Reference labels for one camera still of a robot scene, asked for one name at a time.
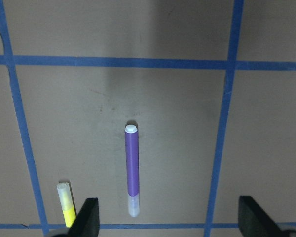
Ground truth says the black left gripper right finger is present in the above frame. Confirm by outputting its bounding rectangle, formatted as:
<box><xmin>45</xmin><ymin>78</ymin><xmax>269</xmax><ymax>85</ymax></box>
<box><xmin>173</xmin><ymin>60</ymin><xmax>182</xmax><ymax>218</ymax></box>
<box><xmin>238</xmin><ymin>196</ymin><xmax>284</xmax><ymax>237</ymax></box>

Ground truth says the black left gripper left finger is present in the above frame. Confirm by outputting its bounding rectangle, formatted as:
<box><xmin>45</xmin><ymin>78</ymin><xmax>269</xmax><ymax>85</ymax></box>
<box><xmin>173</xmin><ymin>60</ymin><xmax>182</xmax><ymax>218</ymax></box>
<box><xmin>66</xmin><ymin>198</ymin><xmax>100</xmax><ymax>237</ymax></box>

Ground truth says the yellow highlighter pen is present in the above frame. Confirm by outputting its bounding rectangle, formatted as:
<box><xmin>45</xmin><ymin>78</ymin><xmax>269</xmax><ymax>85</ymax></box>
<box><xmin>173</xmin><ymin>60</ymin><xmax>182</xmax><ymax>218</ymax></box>
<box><xmin>56</xmin><ymin>182</ymin><xmax>76</xmax><ymax>228</ymax></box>

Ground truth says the purple highlighter pen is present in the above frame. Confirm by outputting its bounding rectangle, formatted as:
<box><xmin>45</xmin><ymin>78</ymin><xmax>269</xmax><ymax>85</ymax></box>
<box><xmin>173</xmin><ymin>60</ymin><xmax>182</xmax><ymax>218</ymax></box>
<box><xmin>124</xmin><ymin>124</ymin><xmax>140</xmax><ymax>217</ymax></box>

